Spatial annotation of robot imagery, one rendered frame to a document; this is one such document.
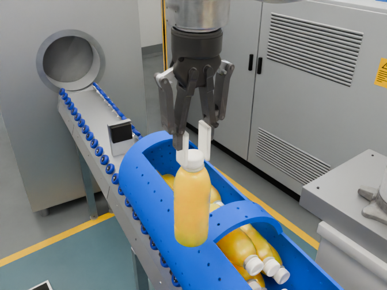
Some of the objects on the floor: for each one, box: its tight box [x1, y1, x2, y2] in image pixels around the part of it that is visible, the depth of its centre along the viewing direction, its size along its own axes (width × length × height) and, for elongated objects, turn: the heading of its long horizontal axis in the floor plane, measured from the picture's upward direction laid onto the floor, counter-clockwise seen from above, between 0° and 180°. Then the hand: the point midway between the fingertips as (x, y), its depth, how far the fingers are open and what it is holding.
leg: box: [75, 143, 98, 220], centre depth 240 cm, size 6×6×63 cm
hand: (193, 145), depth 62 cm, fingers closed on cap, 4 cm apart
